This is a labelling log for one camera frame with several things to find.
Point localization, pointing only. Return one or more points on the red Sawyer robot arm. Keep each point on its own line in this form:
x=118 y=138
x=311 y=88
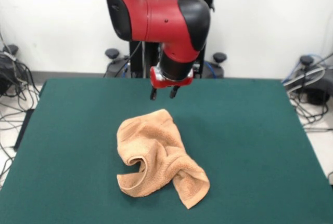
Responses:
x=156 y=18

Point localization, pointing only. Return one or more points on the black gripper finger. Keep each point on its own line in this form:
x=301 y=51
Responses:
x=153 y=94
x=173 y=92

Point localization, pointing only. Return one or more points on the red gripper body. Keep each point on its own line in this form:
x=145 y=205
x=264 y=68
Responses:
x=158 y=83

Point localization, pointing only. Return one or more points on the black pedestal leg with knob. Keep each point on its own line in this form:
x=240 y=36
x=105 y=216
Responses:
x=6 y=73
x=219 y=58
x=112 y=53
x=316 y=91

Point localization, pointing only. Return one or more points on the peach terry towel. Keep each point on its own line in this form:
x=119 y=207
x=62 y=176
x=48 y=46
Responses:
x=145 y=135

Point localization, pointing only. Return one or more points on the dark green table cloth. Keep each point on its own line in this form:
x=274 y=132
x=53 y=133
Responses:
x=78 y=130

